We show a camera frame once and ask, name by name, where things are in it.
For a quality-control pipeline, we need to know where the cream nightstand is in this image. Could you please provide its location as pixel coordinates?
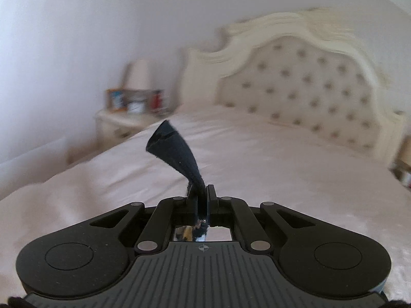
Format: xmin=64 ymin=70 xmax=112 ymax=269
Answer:
xmin=95 ymin=107 xmax=171 ymax=151

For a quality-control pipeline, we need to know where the wooden picture frame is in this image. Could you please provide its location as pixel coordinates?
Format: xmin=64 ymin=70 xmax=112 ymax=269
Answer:
xmin=107 ymin=89 xmax=127 ymax=113

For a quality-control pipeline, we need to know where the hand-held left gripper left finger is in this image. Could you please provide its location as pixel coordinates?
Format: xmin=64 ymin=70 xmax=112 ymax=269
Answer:
xmin=87 ymin=184 xmax=201 ymax=255

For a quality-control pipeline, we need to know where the bed with white bedspread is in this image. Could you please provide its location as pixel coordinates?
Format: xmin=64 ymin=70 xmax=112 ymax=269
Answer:
xmin=0 ymin=104 xmax=411 ymax=308

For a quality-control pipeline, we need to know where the dark navy sock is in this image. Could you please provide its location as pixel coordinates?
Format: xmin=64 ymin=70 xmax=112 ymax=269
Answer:
xmin=145 ymin=120 xmax=210 ymax=242

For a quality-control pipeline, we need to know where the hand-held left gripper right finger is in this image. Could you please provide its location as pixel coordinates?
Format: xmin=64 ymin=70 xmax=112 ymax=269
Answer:
xmin=206 ymin=184 xmax=319 ymax=253

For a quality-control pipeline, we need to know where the white table lamp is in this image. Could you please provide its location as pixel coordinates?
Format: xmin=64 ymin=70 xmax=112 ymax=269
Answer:
xmin=124 ymin=59 xmax=152 ymax=90

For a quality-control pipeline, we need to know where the cream tufted headboard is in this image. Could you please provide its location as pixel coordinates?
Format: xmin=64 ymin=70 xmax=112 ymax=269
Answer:
xmin=180 ymin=6 xmax=408 ymax=167

